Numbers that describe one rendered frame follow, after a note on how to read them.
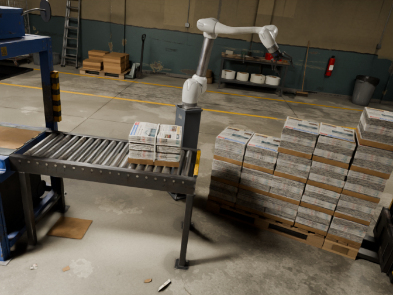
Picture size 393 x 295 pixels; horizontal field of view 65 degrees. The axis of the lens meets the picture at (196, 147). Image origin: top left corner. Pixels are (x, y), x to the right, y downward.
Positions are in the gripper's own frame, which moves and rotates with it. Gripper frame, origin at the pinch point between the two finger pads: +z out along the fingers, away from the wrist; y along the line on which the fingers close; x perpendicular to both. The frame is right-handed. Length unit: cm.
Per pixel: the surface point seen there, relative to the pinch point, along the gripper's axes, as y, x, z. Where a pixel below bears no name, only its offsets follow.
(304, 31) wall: 27, -645, 138
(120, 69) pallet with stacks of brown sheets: 439, -436, -82
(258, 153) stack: 49, 45, 41
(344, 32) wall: -55, -663, 202
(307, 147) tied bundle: 8, 48, 54
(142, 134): 87, 106, -44
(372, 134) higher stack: -40, 49, 63
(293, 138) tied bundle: 15, 45, 42
